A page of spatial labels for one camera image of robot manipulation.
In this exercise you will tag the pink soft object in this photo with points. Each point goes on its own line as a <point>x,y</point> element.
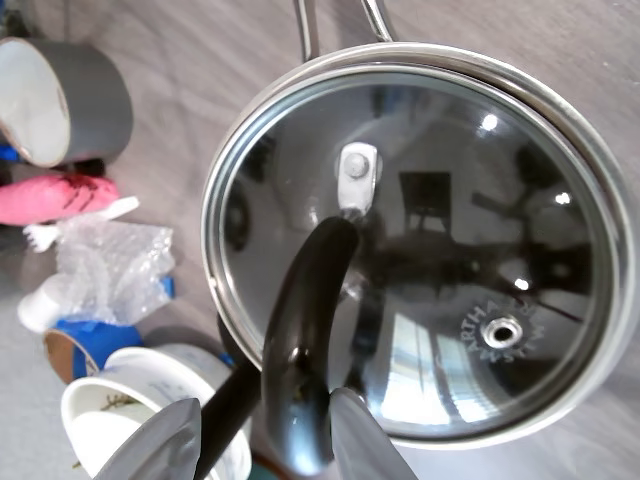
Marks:
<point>45,197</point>

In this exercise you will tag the clear bubble wrap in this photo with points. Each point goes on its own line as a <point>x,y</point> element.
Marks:
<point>115,265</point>

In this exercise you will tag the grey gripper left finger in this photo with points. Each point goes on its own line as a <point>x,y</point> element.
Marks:
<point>160,445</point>

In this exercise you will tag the blue painter tape roll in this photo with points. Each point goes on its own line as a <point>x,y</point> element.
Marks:
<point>100,342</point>

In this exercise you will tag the white plastic fork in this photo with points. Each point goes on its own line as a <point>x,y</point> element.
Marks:
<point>115,207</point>

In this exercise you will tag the white bowl with herbs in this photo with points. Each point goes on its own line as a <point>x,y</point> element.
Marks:
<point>100,425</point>

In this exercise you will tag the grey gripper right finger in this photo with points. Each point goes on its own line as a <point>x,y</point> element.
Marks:
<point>360,440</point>

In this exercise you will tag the grey cylindrical container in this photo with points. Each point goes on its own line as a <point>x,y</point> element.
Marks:
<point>90,100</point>

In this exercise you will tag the white cup with blue print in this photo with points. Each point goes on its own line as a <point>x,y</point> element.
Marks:
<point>195,367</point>

